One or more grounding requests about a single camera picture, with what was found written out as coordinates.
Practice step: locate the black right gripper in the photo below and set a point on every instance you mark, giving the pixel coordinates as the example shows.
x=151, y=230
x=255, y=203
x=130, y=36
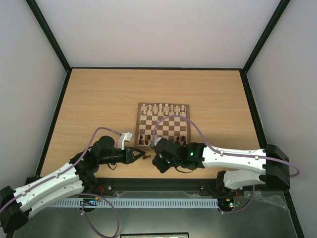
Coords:
x=160, y=164

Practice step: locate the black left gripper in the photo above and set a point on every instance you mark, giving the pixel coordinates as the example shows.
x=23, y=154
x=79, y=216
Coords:
x=129, y=157

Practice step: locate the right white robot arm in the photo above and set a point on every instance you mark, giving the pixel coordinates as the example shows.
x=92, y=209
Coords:
x=267, y=166

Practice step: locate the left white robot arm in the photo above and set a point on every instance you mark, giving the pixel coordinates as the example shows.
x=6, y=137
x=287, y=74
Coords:
x=18, y=205

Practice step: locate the wooden chess board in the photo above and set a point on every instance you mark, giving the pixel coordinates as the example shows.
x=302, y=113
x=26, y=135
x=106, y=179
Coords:
x=168, y=127

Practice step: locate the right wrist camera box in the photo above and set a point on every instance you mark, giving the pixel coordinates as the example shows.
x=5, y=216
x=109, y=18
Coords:
x=154, y=142

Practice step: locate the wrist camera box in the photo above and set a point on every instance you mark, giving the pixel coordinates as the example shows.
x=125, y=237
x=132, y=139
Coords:
x=154, y=142
x=127, y=136

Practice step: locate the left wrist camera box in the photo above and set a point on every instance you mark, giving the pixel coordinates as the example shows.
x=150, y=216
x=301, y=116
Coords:
x=127, y=136

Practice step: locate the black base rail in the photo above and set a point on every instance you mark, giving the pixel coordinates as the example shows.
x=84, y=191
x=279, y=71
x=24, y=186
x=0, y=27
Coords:
x=110, y=186

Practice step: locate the white slotted cable duct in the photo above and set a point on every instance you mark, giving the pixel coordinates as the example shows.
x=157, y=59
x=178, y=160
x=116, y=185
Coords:
x=137, y=203

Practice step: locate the black left frame post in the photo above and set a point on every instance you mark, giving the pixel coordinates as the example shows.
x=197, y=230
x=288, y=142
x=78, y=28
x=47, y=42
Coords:
x=36, y=11

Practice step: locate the black corner frame post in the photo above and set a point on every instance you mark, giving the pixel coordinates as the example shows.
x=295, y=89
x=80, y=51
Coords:
x=281, y=7

